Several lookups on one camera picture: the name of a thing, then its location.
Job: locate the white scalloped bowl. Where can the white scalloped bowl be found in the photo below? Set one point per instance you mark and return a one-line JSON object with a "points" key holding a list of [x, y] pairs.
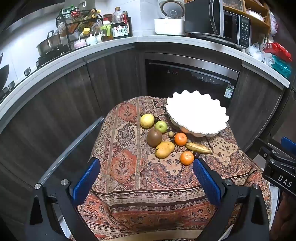
{"points": [[196, 111]]}

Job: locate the dark wood kitchen cabinet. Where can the dark wood kitchen cabinet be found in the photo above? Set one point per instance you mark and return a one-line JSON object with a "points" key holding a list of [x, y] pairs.
{"points": [[256, 104], [69, 104]]}

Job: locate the yellow lemon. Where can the yellow lemon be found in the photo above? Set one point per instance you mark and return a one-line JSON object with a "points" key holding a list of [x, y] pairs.
{"points": [[147, 121]]}

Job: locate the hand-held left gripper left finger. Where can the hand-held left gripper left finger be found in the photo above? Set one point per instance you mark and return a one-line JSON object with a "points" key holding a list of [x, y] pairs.
{"points": [[86, 179]]}

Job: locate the green label sticker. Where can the green label sticker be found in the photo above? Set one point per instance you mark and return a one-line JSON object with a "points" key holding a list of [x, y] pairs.
{"points": [[229, 91]]}

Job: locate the white plastic bags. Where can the white plastic bags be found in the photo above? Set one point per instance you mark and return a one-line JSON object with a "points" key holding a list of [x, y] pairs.
{"points": [[257, 53]]}

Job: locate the person's right forearm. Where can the person's right forearm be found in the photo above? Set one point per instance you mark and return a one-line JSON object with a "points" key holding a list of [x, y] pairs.
{"points": [[285, 220]]}

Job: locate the red lid jar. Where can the red lid jar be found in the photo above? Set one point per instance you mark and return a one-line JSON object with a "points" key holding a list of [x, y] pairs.
{"points": [[107, 17]]}

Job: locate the large soy sauce bottle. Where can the large soy sauce bottle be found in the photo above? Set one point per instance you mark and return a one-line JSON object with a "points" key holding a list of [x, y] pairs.
{"points": [[119, 29]]}

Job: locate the yellow mango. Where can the yellow mango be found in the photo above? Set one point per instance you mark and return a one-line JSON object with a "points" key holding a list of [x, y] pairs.
{"points": [[164, 149]]}

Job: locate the black wok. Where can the black wok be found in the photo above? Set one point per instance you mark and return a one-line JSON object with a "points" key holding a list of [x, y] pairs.
{"points": [[3, 74]]}

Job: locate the slim dark sauce bottle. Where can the slim dark sauce bottle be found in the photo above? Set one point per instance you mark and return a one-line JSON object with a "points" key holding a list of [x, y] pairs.
{"points": [[128, 25]]}

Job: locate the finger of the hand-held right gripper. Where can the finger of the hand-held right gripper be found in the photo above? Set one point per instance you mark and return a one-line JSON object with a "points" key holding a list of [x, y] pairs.
{"points": [[289, 142]]}

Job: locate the black built-in dishwasher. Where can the black built-in dishwasher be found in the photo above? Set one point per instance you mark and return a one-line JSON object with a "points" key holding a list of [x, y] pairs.
{"points": [[175, 81]]}

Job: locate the dark purple grape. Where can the dark purple grape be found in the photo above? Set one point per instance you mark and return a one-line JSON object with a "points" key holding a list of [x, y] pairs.
{"points": [[156, 119], [196, 155]]}

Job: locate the teal plastic bag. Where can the teal plastic bag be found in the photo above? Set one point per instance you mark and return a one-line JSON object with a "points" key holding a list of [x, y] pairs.
{"points": [[282, 67]]}

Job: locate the yellow cap bottle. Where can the yellow cap bottle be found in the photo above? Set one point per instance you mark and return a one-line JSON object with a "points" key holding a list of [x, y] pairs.
{"points": [[85, 32]]}

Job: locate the wooden shelf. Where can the wooden shelf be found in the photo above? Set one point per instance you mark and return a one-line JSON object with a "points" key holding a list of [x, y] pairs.
{"points": [[254, 17]]}

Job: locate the red plastic bag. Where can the red plastic bag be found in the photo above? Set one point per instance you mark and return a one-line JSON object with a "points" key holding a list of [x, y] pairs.
{"points": [[278, 51]]}

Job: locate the white seasoning jar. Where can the white seasoning jar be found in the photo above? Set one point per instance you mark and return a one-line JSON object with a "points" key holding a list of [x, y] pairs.
{"points": [[91, 40]]}

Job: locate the orange tangerine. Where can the orange tangerine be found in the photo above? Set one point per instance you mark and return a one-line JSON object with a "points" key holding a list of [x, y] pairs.
{"points": [[186, 158], [180, 139]]}

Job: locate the pink seasoning jar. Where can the pink seasoning jar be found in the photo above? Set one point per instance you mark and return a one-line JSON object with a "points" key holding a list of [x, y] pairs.
{"points": [[79, 44]]}

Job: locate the black gas stove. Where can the black gas stove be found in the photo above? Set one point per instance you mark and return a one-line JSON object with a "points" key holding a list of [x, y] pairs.
{"points": [[48, 56]]}

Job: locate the brown kiwi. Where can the brown kiwi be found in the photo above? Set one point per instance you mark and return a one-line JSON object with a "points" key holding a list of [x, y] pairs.
{"points": [[154, 138]]}

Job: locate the black silver microwave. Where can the black silver microwave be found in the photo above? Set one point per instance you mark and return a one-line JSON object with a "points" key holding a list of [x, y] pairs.
{"points": [[208, 18]]}

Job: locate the green apple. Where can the green apple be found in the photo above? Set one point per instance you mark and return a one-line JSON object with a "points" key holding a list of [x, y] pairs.
{"points": [[161, 126]]}

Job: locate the white rice cooker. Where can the white rice cooker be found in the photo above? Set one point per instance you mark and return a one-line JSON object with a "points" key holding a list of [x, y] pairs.
{"points": [[170, 23]]}

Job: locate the paisley patterned tablecloth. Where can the paisley patterned tablecloth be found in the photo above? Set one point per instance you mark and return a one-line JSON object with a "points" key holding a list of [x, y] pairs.
{"points": [[129, 176]]}

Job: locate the spotted yellow banana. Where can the spotted yellow banana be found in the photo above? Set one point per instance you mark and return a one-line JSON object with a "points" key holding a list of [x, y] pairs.
{"points": [[198, 148]]}

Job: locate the grey metal strip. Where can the grey metal strip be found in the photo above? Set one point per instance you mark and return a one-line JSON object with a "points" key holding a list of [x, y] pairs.
{"points": [[69, 151]]}

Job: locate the steel cooking pot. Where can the steel cooking pot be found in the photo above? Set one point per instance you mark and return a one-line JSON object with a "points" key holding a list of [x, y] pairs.
{"points": [[49, 45]]}

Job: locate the small brown longan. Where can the small brown longan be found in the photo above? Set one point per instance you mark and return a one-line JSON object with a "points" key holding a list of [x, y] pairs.
{"points": [[171, 134]]}

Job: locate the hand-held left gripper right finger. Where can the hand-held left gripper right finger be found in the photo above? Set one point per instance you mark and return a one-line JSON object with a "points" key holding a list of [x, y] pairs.
{"points": [[207, 180]]}

